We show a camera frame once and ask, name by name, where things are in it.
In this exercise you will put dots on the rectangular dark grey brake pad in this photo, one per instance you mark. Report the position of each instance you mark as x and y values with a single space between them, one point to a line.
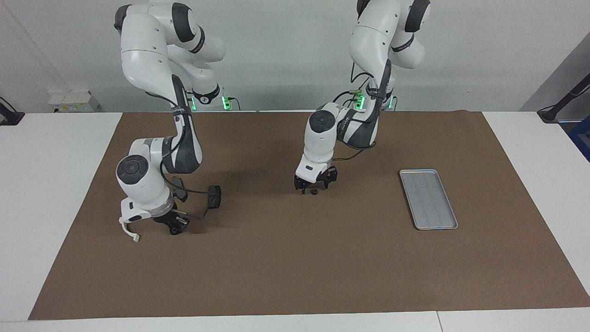
214 197

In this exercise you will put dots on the silver metal tray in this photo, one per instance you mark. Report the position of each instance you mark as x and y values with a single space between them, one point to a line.
428 200

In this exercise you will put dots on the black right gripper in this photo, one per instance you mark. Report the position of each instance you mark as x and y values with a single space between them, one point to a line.
170 217

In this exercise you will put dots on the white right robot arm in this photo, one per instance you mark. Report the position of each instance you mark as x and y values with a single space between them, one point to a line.
143 46

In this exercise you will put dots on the white wall socket box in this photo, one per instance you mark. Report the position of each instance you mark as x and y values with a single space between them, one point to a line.
73 101

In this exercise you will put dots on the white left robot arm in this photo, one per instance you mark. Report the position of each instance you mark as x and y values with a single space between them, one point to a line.
368 41

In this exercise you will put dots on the blue box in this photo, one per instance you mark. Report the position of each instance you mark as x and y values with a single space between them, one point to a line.
581 138

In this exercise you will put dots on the large black bearing gear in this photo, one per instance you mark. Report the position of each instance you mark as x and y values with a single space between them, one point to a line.
177 232

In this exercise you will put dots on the white curved plastic bracket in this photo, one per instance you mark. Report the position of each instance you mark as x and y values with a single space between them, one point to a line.
131 235

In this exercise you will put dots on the brown table mat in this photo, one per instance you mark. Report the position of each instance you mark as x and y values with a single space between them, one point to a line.
295 267

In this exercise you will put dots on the tapered dark grey brake pad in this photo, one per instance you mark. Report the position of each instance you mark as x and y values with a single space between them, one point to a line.
181 191

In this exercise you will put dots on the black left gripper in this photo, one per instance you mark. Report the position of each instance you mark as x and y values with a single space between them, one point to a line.
329 175

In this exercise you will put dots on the black table clamp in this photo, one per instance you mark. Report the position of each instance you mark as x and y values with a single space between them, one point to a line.
9 115

